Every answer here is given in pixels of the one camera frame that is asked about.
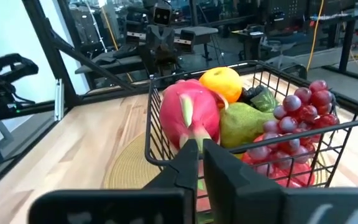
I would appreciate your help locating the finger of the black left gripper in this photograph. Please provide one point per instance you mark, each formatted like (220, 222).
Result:
(154, 43)
(167, 43)

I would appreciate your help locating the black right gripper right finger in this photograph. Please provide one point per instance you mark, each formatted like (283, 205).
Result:
(275, 207)

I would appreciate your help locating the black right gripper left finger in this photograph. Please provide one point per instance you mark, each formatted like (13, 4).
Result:
(120, 207)

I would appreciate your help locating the red bell pepper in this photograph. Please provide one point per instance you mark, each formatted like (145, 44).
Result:
(297, 179)

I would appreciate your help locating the orange fruit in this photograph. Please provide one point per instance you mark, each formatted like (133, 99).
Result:
(222, 82)

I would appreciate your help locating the pink dragon fruit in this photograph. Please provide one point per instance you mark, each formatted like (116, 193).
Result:
(176, 115)

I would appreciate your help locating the red orange mango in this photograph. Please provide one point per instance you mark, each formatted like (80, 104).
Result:
(222, 102)

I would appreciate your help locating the black grape bunch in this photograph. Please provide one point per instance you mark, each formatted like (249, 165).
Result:
(252, 92)

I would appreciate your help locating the red grape bunch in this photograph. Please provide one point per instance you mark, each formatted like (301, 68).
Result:
(306, 113)

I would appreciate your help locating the grey table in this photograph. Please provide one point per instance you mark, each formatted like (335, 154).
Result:
(197, 31)

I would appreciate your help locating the round woven straw placemat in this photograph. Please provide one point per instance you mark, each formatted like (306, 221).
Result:
(129, 168)

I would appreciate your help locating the black table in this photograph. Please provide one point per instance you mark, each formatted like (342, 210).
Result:
(345, 46)

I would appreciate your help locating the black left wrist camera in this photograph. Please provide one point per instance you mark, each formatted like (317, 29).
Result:
(162, 14)

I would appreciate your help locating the silver aluminium bracket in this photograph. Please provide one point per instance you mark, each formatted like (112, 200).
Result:
(59, 99)

